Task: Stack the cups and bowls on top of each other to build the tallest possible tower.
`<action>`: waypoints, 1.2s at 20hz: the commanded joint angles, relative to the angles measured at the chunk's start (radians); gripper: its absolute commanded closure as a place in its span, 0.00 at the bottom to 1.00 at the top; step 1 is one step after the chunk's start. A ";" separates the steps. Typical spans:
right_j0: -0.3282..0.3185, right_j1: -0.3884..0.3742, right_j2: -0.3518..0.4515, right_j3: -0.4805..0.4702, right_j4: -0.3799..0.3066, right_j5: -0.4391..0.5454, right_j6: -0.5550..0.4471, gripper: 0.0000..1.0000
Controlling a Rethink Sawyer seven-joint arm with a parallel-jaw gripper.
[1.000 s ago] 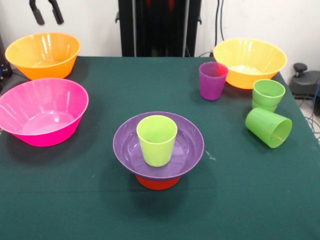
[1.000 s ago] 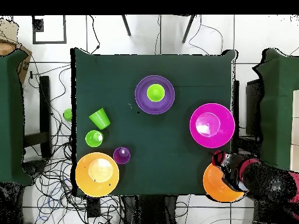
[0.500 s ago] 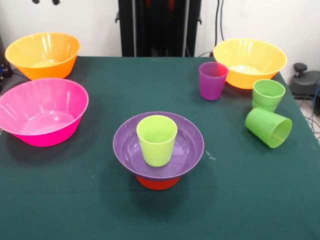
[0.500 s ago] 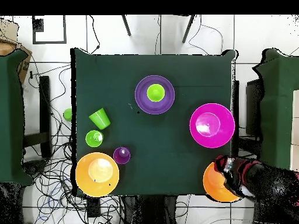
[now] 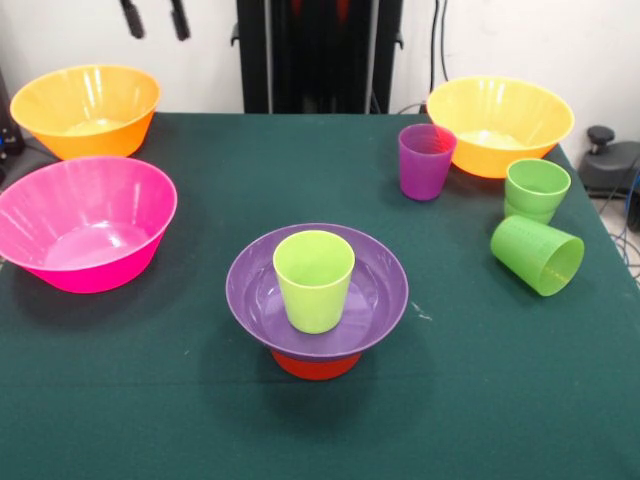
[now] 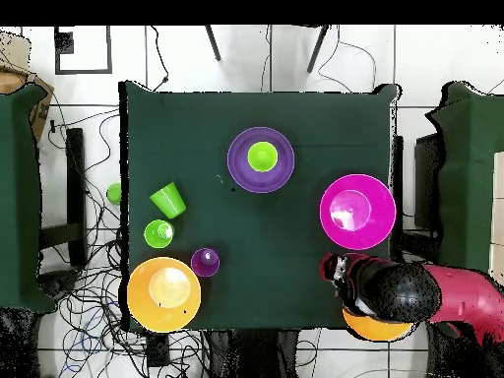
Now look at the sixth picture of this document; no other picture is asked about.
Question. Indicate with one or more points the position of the black floor power box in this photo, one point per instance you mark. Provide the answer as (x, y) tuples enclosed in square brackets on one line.
[(158, 350)]

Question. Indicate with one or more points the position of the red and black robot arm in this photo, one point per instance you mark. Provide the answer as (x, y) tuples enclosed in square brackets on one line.
[(464, 299)]

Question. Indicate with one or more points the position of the black stand bar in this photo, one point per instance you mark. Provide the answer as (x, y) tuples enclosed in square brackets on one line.
[(76, 177), (397, 157)]

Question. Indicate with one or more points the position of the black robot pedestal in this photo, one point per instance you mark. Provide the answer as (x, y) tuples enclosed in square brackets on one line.
[(252, 354)]

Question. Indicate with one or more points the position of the purple plastic bowl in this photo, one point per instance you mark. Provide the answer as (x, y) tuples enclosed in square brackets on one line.
[(240, 173)]

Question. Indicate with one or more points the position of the black tripod leg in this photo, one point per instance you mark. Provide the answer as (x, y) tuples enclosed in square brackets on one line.
[(213, 44), (318, 49)]

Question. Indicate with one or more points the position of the black equipment box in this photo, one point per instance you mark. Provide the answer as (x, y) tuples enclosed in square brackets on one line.
[(427, 177)]

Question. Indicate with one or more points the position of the dark green table cloth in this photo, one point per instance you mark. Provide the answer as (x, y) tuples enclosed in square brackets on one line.
[(177, 118)]

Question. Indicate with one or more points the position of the large orange plastic bowl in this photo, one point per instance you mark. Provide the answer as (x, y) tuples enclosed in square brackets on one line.
[(165, 317), (378, 330)]

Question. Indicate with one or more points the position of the purple plastic cup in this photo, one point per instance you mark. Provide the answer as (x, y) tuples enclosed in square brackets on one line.
[(204, 264)]

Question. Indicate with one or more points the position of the green side table cloth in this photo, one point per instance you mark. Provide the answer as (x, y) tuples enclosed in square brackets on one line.
[(468, 177), (19, 197)]

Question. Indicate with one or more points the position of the brown cardboard box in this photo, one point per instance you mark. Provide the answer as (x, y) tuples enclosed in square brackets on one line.
[(41, 114)]

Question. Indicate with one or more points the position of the black square floor frame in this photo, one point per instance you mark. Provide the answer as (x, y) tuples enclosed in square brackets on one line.
[(83, 71)]

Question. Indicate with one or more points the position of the large pink plastic bowl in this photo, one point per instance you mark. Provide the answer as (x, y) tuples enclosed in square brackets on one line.
[(357, 236)]

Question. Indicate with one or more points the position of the small green plastic bowl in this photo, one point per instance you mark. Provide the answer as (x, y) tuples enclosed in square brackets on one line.
[(115, 194)]

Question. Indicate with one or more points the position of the green plastic cup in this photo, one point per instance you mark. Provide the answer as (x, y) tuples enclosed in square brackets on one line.
[(153, 236), (262, 156), (169, 201)]

